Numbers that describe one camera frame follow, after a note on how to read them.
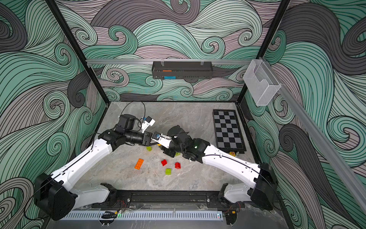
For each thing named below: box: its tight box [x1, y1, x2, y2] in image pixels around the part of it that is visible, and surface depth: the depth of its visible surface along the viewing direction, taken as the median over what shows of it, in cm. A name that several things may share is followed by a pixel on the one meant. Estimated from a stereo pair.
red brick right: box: [174, 162, 182, 170], surface depth 85 cm
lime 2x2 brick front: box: [164, 168, 173, 176], surface depth 85 cm
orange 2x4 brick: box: [134, 158, 145, 170], surface depth 87 cm
